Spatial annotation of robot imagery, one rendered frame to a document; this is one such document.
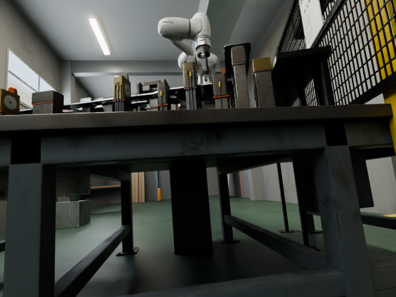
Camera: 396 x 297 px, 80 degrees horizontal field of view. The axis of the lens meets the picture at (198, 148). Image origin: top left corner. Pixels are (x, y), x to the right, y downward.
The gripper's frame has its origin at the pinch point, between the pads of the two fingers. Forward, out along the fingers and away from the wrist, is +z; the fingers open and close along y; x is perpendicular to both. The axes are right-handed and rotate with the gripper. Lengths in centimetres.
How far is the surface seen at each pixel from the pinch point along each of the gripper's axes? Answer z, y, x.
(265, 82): 11.1, 16.5, 28.1
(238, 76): 17.3, 40.0, 14.9
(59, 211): 77, -225, -267
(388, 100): 34, 45, 58
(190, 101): 17.9, 24.0, -5.8
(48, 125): 38, 73, -33
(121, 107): 16.1, 22.5, -38.7
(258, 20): -292, -362, 99
